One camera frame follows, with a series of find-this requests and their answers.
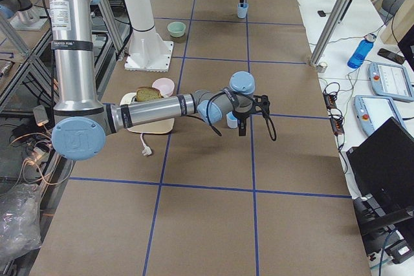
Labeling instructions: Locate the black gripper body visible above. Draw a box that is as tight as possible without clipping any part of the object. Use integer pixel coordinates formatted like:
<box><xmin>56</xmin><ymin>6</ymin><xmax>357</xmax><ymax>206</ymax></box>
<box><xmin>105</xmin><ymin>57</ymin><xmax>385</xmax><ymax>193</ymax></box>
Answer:
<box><xmin>232</xmin><ymin>107</ymin><xmax>256</xmax><ymax>120</ymax></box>

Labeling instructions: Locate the blue cup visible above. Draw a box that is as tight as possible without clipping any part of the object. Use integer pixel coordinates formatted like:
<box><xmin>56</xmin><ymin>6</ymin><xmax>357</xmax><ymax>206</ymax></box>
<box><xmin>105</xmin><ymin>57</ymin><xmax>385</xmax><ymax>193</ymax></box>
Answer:
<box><xmin>226</xmin><ymin>112</ymin><xmax>238</xmax><ymax>129</ymax></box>
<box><xmin>237</xmin><ymin>3</ymin><xmax>248</xmax><ymax>19</ymax></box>

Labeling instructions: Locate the green bowl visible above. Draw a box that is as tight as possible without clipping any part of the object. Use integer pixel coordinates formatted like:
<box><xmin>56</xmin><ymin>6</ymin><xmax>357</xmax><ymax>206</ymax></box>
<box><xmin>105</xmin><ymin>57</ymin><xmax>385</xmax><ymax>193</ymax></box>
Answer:
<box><xmin>167</xmin><ymin>21</ymin><xmax>186</xmax><ymax>37</ymax></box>

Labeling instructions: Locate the cream toaster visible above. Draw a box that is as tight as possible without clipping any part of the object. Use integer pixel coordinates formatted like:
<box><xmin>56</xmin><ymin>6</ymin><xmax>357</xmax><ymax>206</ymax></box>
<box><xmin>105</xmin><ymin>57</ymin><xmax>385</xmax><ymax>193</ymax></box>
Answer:
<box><xmin>120</xmin><ymin>92</ymin><xmax>179</xmax><ymax>134</ymax></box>

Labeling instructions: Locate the pink bowl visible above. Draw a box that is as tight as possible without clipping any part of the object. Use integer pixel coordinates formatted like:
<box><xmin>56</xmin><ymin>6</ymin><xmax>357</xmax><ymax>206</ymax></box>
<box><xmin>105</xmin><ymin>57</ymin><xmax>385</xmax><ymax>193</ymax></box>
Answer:
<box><xmin>152</xmin><ymin>78</ymin><xmax>175</xmax><ymax>97</ymax></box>

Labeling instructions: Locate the white toaster power plug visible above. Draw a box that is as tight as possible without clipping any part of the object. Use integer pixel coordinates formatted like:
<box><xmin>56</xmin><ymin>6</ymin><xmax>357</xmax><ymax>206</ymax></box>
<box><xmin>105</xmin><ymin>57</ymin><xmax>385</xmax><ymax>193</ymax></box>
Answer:
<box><xmin>140</xmin><ymin>133</ymin><xmax>153</xmax><ymax>156</ymax></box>

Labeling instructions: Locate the bread slice in toaster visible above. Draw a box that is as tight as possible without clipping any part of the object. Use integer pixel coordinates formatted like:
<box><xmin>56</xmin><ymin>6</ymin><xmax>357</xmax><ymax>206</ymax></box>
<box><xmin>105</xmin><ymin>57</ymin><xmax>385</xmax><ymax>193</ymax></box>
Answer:
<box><xmin>135</xmin><ymin>87</ymin><xmax>163</xmax><ymax>102</ymax></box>

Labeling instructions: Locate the blue water bottle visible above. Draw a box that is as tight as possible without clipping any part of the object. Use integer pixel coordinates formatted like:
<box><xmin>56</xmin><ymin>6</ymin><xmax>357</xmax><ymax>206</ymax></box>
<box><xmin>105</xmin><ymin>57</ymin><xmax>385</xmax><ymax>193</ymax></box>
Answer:
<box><xmin>347</xmin><ymin>33</ymin><xmax>376</xmax><ymax>69</ymax></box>

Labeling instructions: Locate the near teach pendant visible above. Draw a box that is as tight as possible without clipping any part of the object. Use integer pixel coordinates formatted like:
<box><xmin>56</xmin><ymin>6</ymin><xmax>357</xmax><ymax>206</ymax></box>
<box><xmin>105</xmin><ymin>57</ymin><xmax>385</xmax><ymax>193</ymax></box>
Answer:
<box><xmin>353</xmin><ymin>95</ymin><xmax>406</xmax><ymax>136</ymax></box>

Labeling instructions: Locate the teach pendant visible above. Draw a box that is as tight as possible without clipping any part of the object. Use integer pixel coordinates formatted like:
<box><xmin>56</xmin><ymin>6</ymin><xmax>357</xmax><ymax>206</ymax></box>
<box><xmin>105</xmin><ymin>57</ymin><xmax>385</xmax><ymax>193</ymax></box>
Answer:
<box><xmin>368</xmin><ymin>62</ymin><xmax>413</xmax><ymax>102</ymax></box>
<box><xmin>353</xmin><ymin>95</ymin><xmax>406</xmax><ymax>136</ymax></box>

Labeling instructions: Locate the black laptop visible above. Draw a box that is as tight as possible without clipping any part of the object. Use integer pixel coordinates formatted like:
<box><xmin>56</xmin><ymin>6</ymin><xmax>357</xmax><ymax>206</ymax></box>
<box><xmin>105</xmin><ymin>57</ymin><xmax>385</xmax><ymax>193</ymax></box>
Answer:
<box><xmin>347</xmin><ymin>118</ymin><xmax>413</xmax><ymax>208</ymax></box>

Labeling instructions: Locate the far teach pendant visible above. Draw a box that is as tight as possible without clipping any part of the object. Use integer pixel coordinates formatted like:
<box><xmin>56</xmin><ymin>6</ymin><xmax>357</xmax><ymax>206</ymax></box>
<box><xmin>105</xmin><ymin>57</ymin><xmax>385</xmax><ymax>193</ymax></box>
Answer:
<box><xmin>368</xmin><ymin>62</ymin><xmax>413</xmax><ymax>102</ymax></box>

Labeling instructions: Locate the black smartphone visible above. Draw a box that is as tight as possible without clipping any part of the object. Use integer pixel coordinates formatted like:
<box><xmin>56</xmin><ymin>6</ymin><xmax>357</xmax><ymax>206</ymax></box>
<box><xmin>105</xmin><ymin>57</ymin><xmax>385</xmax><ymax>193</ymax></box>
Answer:
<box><xmin>377</xmin><ymin>48</ymin><xmax>405</xmax><ymax>65</ymax></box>

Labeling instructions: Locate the clear plastic bag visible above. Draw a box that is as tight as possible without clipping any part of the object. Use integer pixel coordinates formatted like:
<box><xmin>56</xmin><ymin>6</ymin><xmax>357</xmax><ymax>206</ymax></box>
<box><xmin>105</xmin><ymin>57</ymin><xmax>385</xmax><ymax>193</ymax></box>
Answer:
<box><xmin>1</xmin><ymin>184</ymin><xmax>41</xmax><ymax>264</ymax></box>

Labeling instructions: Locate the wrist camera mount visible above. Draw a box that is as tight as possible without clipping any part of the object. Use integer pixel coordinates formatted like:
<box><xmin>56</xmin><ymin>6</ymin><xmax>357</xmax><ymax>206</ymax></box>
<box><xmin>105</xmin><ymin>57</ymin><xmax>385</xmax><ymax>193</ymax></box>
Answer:
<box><xmin>253</xmin><ymin>95</ymin><xmax>270</xmax><ymax>118</ymax></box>

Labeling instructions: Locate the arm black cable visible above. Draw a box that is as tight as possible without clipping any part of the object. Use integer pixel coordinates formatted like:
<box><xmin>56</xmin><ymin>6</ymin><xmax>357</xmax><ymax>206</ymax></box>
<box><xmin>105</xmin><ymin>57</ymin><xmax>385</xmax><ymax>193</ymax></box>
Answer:
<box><xmin>186</xmin><ymin>88</ymin><xmax>278</xmax><ymax>142</ymax></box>

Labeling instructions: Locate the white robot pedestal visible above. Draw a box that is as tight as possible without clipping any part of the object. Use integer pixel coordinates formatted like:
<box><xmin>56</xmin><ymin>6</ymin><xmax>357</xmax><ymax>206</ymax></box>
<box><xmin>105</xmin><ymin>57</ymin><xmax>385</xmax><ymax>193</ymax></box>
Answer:
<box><xmin>124</xmin><ymin>0</ymin><xmax>173</xmax><ymax>72</ymax></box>

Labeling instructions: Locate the aluminium frame post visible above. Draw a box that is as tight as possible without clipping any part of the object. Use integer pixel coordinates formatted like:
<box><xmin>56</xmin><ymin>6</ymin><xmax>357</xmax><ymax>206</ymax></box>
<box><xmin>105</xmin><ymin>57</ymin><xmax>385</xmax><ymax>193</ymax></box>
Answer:
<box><xmin>309</xmin><ymin>0</ymin><xmax>349</xmax><ymax>67</ymax></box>

